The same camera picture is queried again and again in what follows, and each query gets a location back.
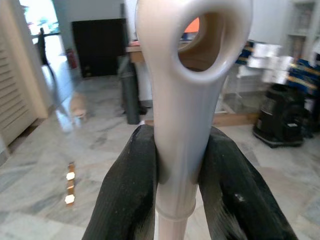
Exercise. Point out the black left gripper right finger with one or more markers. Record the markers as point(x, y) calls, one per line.
point(232, 190)

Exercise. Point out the wooden table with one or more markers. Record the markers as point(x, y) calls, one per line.
point(135, 53)

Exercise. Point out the grey rolled mat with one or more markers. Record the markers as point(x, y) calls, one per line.
point(130, 95)

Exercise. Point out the orange box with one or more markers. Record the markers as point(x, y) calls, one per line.
point(193, 25)

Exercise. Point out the small brown white floor object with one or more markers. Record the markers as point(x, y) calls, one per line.
point(70, 187)

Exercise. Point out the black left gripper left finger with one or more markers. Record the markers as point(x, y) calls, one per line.
point(127, 185)

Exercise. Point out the black floor appliance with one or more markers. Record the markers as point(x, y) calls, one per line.
point(280, 117)

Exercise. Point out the black cabinet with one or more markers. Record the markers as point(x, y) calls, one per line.
point(100, 47)

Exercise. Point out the white shelf unit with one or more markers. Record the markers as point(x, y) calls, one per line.
point(302, 27)

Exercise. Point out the beige louvered door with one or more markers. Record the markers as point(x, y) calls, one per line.
point(15, 87)

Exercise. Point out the blue yellow package stack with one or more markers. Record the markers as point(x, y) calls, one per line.
point(303, 73)

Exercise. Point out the red fire extinguisher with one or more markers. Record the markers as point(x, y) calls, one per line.
point(72, 58)

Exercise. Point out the white stacked boxes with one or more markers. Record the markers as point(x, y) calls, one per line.
point(270, 62)

